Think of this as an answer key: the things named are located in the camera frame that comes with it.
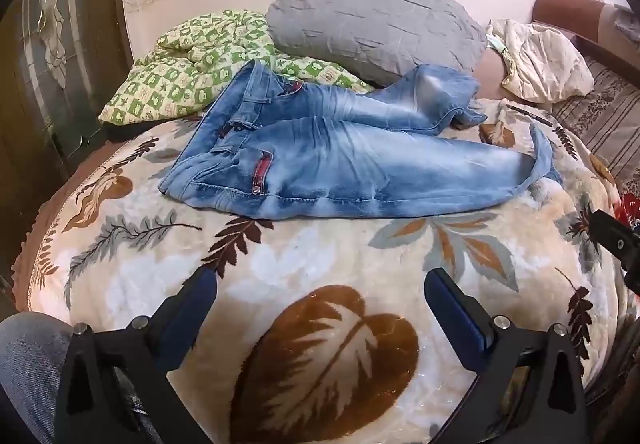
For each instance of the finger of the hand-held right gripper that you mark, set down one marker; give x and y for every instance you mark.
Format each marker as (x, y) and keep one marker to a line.
(616, 237)

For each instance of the thin black stick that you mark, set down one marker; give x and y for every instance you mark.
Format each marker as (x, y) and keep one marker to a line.
(531, 116)

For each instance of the green checkered quilt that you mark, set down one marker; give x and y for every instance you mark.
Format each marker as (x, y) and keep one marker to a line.
(175, 69)

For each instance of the leaf print plush blanket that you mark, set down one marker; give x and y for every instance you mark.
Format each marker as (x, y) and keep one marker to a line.
(320, 269)

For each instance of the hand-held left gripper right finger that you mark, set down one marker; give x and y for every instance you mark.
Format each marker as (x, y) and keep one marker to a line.
(452, 306)

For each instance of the red basket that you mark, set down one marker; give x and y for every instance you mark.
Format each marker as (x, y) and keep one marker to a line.
(631, 210)

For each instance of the light blue denim pants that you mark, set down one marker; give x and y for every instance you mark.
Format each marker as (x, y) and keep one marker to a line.
(350, 144)

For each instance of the brown bolster cushion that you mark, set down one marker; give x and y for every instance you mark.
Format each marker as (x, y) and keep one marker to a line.
(575, 19)

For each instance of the cream crumpled cloth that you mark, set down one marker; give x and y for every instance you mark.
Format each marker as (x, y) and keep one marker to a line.
(542, 62)

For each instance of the striped patterned bedsheet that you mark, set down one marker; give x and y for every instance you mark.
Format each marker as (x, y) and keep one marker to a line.
(607, 109)

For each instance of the grey pillow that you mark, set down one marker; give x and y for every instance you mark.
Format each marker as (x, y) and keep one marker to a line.
(372, 27)

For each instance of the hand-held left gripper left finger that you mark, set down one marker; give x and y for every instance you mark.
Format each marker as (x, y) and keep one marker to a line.
(196, 302)

